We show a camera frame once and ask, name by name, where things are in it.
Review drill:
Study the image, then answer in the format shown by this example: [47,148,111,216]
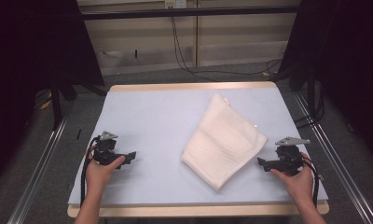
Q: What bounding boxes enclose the metal floor rail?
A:
[7,105,76,224]
[292,91,373,224]

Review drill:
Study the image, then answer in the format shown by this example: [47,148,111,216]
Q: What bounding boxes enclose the white mesh laundry bag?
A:
[180,93,269,190]

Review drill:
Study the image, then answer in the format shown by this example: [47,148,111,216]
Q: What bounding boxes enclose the person's left hand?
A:
[85,147,126,194]

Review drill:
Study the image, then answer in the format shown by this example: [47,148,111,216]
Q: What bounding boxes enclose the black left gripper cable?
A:
[80,135,101,206]

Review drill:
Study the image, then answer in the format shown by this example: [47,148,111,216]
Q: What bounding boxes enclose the black metal stand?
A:
[269,62,319,119]
[48,78,108,130]

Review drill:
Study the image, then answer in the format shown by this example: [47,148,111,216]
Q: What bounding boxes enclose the wooden table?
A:
[66,81,330,218]

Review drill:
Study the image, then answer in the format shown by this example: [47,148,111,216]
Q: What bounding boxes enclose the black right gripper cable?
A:
[302,155,321,208]

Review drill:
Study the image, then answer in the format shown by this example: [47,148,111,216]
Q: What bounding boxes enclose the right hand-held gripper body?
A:
[268,136,311,175]

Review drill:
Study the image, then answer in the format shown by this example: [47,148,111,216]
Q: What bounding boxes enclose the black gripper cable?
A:
[80,135,101,206]
[302,155,321,208]

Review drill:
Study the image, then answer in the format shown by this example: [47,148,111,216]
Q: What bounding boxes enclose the black floor cable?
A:
[170,15,283,82]

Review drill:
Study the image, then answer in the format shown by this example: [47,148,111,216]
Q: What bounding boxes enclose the white wall outlet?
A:
[164,0,187,9]

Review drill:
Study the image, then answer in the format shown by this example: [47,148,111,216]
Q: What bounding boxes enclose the yellow tape piece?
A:
[39,98,53,110]

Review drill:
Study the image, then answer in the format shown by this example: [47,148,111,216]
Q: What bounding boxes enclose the person's right hand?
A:
[269,153,315,203]

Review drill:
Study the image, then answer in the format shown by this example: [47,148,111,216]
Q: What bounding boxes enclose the black curtain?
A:
[0,0,105,188]
[281,0,373,162]

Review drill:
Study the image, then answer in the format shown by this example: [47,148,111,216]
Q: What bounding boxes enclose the black horizontal bar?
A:
[81,5,300,21]

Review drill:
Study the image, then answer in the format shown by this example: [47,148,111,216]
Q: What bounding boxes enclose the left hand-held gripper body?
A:
[92,131,128,166]

